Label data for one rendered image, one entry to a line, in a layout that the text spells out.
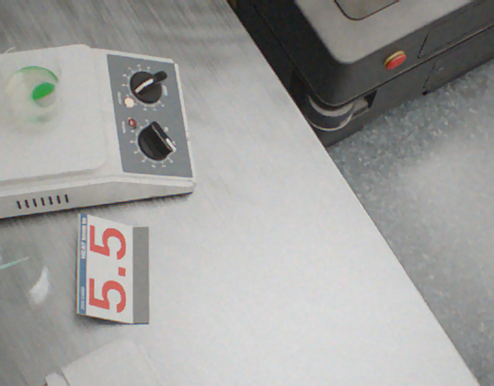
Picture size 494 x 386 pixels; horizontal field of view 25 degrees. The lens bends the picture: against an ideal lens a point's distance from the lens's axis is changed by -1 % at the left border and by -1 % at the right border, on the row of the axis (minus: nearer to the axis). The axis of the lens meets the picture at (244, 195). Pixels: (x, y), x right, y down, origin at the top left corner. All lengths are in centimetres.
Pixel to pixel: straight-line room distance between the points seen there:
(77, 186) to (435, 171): 103
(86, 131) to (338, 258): 26
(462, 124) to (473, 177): 10
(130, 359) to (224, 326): 63
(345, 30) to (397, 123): 39
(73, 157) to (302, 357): 27
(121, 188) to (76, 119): 7
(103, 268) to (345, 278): 22
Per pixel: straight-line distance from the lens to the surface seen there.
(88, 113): 99
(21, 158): 97
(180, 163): 102
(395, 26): 160
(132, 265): 102
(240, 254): 103
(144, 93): 103
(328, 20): 159
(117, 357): 39
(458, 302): 185
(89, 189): 100
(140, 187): 101
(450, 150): 194
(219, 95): 109
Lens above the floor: 173
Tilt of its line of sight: 69 degrees down
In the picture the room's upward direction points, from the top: 11 degrees clockwise
